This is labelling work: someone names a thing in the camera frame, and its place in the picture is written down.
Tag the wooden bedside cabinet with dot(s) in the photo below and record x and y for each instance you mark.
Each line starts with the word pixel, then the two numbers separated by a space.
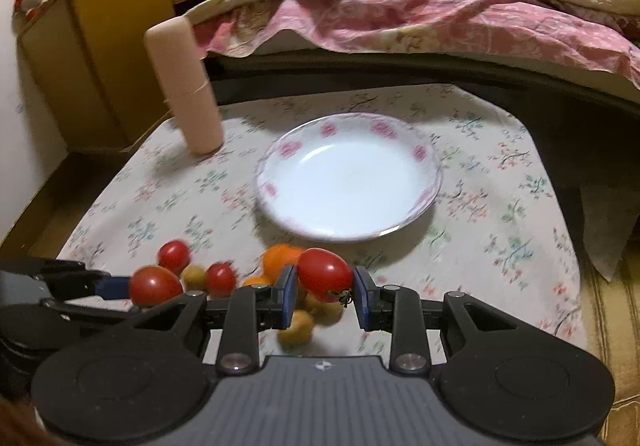
pixel 88 59

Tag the white floral plate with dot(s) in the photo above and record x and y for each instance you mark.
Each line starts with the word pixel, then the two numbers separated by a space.
pixel 348 177

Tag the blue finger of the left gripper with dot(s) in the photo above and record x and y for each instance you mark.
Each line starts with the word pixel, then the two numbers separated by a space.
pixel 112 288

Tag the red cherry tomato with stem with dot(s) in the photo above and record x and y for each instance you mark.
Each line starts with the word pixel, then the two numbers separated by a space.
pixel 220 280

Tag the dark bed frame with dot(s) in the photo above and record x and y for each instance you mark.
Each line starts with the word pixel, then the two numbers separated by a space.
pixel 585 124

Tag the floral tablecloth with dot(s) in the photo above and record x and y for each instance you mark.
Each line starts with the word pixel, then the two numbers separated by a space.
pixel 495 230

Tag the brown longan fruit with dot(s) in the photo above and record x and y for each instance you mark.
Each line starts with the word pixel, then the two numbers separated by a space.
pixel 193 278
pixel 324 314
pixel 300 331

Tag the pink floral bedsheet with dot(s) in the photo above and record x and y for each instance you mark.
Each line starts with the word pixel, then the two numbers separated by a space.
pixel 595 49

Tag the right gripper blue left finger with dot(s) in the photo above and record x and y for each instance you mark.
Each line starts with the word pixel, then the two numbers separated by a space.
pixel 285 297

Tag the orange mandarin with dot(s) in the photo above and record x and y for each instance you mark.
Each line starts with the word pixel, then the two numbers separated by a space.
pixel 257 279
pixel 276 258

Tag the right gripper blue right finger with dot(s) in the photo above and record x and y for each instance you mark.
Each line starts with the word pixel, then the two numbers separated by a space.
pixel 365 297

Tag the small red cherry tomato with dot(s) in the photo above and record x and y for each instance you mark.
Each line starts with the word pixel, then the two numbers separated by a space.
pixel 325 275

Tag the large red tomato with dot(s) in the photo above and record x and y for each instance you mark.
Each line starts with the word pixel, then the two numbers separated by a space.
pixel 153 285

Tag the pink ribbed bottle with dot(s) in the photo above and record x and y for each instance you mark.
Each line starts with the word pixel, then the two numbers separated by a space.
pixel 176 59

